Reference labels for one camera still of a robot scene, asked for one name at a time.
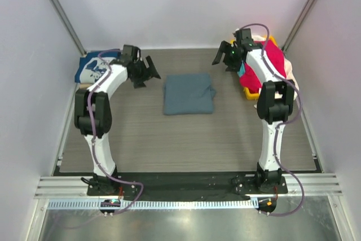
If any folded tan t shirt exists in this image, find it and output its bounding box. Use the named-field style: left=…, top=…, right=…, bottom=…
left=79, top=84, right=91, bottom=89

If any left aluminium frame post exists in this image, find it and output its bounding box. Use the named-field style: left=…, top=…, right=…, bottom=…
left=49, top=0, right=86, bottom=55

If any white t shirt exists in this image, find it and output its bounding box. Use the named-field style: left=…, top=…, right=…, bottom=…
left=248, top=36, right=299, bottom=92

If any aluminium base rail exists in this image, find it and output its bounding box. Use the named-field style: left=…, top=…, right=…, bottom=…
left=34, top=173, right=343, bottom=199

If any white slotted cable duct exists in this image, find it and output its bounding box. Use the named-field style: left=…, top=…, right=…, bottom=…
left=47, top=198, right=258, bottom=211

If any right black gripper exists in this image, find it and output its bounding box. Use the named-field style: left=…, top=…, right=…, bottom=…
left=212, top=41, right=241, bottom=73

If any grey-blue t shirt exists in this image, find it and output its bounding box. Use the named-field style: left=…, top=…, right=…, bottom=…
left=163, top=73, right=216, bottom=116

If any right aluminium frame post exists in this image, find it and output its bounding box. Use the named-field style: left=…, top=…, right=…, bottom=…
left=281, top=0, right=317, bottom=54

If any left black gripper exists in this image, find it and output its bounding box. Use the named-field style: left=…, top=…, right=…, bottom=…
left=131, top=56, right=161, bottom=89

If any red t shirt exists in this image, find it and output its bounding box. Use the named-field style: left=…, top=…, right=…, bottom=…
left=239, top=40, right=285, bottom=91

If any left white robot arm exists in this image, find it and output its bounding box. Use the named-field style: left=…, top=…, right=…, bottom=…
left=74, top=45, right=160, bottom=196

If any aluminium frame post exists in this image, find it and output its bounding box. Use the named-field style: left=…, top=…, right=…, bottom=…
left=281, top=0, right=317, bottom=54
left=49, top=0, right=86, bottom=55

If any folded navy cartoon t shirt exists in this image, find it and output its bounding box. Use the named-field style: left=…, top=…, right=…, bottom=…
left=74, top=49, right=121, bottom=84

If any light blue t shirt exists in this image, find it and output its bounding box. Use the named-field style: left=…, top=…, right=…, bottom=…
left=237, top=63, right=245, bottom=77

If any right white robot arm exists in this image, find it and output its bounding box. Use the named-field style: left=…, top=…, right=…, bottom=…
left=213, top=25, right=296, bottom=194

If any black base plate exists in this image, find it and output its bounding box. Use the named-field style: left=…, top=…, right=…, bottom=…
left=81, top=172, right=288, bottom=201

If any yellow plastic bin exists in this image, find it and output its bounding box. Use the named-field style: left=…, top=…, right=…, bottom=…
left=230, top=36, right=280, bottom=100

